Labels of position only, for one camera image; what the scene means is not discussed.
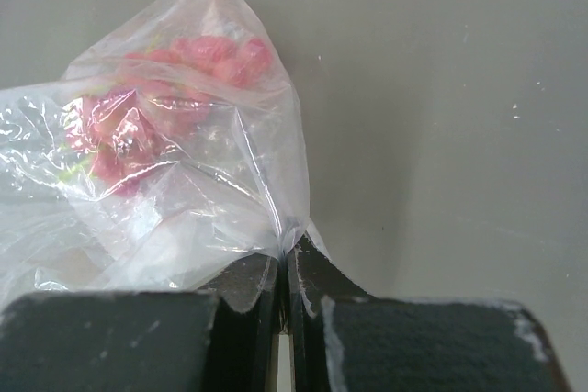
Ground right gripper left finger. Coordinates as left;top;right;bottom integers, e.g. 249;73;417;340
1;254;279;391

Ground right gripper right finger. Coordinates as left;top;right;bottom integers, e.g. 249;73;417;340
286;236;570;391

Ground blue zip top bag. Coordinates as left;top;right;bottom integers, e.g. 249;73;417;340
1;0;319;303

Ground light red fake grapes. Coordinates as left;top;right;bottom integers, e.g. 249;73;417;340
64;35;274;196

